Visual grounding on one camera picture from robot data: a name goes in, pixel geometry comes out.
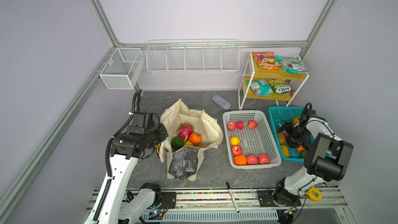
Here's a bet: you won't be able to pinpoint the orange pink snack bag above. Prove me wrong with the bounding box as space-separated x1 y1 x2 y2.
252 52 280 69

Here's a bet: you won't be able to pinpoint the grey fabric glasses case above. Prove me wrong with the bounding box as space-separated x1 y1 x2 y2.
212 94 231 110

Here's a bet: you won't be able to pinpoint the cream canvas grocery bag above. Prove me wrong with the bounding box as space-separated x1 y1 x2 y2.
161 100 223 181

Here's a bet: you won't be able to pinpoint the green bell pepper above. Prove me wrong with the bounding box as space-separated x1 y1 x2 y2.
171 137 185 150

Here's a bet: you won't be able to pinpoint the green Fox's candy bag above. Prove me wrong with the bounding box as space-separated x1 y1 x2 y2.
267 79 294 95

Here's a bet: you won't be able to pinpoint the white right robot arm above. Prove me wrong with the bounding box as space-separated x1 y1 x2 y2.
273 103 353 206

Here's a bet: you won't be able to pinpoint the yellow corn cob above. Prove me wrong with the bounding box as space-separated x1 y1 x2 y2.
280 145 290 158

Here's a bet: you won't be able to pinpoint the teal plastic basket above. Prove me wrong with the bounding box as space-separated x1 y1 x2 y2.
268 103 338 162

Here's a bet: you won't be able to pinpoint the white mesh wall box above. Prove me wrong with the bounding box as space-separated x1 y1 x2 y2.
99 48 145 90

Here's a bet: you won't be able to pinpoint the pink dragon fruit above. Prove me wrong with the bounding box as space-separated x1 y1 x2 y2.
177 122 194 141

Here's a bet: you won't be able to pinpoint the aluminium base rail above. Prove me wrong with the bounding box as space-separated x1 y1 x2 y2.
142 186 356 224

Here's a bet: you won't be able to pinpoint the brown potato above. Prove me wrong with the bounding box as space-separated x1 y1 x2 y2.
277 132 287 145

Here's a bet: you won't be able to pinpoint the yellow black pliers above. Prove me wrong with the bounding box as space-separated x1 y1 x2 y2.
155 144 165 163

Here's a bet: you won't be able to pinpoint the yellow lemon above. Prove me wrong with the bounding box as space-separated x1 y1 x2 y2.
230 136 241 146

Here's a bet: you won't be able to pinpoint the purple eggplant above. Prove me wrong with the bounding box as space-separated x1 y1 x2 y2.
302 139 313 151

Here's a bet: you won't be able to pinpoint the yellow bell pepper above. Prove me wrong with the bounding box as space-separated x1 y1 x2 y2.
292 116 300 126

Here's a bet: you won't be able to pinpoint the white metal wooden shelf rack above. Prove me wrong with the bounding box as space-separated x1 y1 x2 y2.
238 52 310 110

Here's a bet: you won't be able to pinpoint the small orange pumpkin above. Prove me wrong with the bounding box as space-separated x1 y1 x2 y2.
189 132 202 146

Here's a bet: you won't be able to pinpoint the teal red snack bag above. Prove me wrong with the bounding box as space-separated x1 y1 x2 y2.
276 57 309 74

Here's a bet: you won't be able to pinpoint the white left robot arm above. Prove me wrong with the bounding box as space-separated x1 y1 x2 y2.
85 91 168 224

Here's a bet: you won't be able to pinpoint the white wire wall basket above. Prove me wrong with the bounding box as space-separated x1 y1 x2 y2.
146 39 240 73

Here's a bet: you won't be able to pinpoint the orange carrot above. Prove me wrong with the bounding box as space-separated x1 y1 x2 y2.
296 145 308 159

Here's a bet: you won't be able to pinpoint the yellow tape measure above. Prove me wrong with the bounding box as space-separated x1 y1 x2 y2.
306 186 322 202

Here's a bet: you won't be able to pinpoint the black white marker pen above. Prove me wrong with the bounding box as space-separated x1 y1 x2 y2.
226 182 240 213

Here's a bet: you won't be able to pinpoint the white plastic basket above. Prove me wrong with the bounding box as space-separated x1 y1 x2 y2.
222 110 282 170

